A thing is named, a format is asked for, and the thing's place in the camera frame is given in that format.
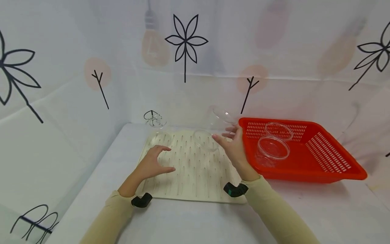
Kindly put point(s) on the person's left hand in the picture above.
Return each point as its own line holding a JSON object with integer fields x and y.
{"x": 150, "y": 166}

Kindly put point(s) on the person's right hand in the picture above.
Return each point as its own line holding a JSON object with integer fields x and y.
{"x": 236, "y": 150}

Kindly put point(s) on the person's left index finger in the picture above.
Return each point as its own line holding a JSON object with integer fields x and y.
{"x": 161, "y": 148}

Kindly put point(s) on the person's right thumb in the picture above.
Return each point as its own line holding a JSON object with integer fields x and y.
{"x": 220, "y": 140}

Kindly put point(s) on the person's left thumb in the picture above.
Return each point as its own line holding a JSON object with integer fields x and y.
{"x": 167, "y": 169}

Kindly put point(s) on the person's right fingers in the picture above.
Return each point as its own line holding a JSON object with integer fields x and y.
{"x": 234, "y": 130}

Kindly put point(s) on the person's right forearm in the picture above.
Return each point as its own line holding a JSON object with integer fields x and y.
{"x": 274, "y": 210}

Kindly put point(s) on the person's left forearm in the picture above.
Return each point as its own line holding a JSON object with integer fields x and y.
{"x": 115, "y": 213}

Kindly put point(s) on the cream pegged drying mat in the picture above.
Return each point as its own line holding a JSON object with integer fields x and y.
{"x": 195, "y": 176}

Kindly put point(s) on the black wrist band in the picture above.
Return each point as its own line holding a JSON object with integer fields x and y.
{"x": 235, "y": 189}
{"x": 141, "y": 200}

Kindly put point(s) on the red plastic basket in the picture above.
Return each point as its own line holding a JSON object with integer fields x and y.
{"x": 317, "y": 159}

